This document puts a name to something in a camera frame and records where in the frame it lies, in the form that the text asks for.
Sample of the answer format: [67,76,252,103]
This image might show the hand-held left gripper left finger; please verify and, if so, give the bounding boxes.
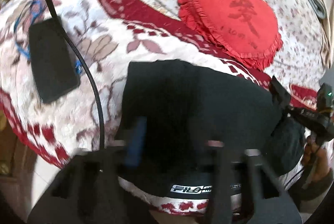
[27,116,154,224]

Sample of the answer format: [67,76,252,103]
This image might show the person's right hand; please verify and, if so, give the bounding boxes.
[301,135,330,183]

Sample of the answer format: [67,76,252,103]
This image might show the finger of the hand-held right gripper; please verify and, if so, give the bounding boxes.
[269,76,295,117]

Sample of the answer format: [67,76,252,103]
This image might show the black phone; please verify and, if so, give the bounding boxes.
[27,16,81,104]

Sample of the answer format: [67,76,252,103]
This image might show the red and white floral blanket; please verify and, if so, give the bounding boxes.
[0,0,321,216]

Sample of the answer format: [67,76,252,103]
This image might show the person's right forearm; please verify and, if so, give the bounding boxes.
[300,170,332,201]

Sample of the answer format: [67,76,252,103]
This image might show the black pants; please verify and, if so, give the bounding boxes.
[115,59,306,200]

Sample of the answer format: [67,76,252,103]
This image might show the black cable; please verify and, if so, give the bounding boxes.
[16,0,106,151]

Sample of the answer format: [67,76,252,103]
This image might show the grey cloth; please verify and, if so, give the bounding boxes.
[304,0,325,19]

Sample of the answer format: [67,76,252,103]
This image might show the red heart-shaped frilled pillow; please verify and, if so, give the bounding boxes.
[177,0,283,70]

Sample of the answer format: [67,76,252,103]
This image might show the wooden cabinet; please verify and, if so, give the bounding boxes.
[0,109,37,188]

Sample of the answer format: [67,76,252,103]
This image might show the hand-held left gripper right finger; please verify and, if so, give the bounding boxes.
[205,139,303,224]

